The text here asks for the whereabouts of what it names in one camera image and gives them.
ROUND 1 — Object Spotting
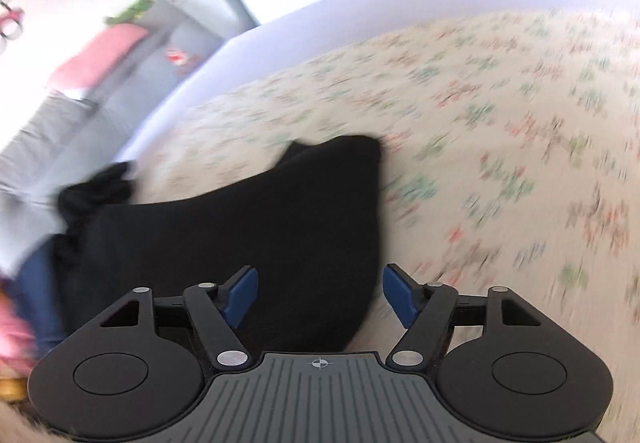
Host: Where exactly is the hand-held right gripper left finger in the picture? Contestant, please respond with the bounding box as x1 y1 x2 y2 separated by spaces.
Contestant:
92 265 260 371

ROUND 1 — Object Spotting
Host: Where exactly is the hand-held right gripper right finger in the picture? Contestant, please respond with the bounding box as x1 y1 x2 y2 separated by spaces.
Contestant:
382 263 551 371

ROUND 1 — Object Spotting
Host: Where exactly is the floral bed sheet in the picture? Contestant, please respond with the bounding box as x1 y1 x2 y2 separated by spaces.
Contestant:
132 8 640 426

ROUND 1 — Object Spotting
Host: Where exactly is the blue denim cloth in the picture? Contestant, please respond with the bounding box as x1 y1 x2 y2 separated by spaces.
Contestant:
10 243 70 355

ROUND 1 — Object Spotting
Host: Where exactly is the pink cloth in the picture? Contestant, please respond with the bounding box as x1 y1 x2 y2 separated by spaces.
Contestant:
0 277 37 365

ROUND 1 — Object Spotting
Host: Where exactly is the grey printed cushion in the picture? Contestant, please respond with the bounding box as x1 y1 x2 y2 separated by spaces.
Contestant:
0 0 226 274

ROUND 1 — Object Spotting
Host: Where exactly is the pink pillow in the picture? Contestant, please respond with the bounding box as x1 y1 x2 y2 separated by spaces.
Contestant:
47 26 149 92

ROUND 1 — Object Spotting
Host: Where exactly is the green plush toy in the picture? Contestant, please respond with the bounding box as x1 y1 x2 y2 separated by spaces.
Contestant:
104 0 154 27

